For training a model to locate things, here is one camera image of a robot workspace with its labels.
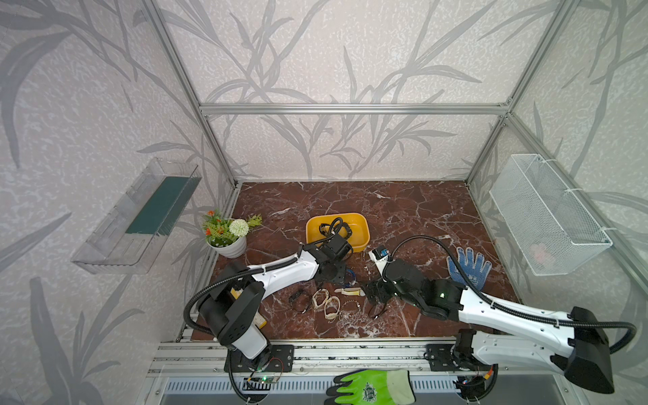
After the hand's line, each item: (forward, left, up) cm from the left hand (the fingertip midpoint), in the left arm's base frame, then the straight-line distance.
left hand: (339, 277), depth 87 cm
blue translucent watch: (-2, -5, -1) cm, 5 cm away
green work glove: (-31, -9, -1) cm, 32 cm away
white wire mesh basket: (-1, -53, +32) cm, 62 cm away
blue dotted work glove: (+4, -48, -2) cm, 48 cm away
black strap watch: (+21, 0, +1) cm, 21 cm away
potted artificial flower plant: (+11, +39, +9) cm, 41 cm away
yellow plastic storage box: (+23, -8, 0) cm, 24 cm away
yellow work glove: (-13, +26, -3) cm, 29 cm away
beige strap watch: (-6, +7, -3) cm, 9 cm away
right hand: (-4, -9, +11) cm, 15 cm away
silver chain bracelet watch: (-11, -4, -3) cm, 12 cm away
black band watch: (-7, +13, -3) cm, 15 cm away
